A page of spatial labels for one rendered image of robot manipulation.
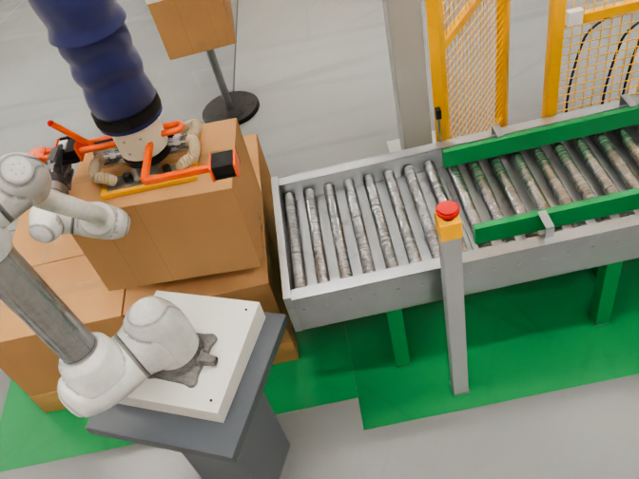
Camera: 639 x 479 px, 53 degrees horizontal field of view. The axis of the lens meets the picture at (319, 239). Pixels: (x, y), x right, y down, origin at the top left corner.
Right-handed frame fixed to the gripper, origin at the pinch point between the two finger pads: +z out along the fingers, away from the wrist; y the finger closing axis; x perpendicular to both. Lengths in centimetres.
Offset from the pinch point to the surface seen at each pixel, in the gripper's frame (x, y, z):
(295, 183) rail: 70, 61, 29
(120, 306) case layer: -7, 65, -16
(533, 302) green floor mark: 161, 120, -17
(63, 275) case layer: -35, 65, 9
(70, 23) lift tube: 27, -47, -12
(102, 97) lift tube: 24.6, -21.9, -9.9
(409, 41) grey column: 137, 44, 93
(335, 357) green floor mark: 70, 120, -24
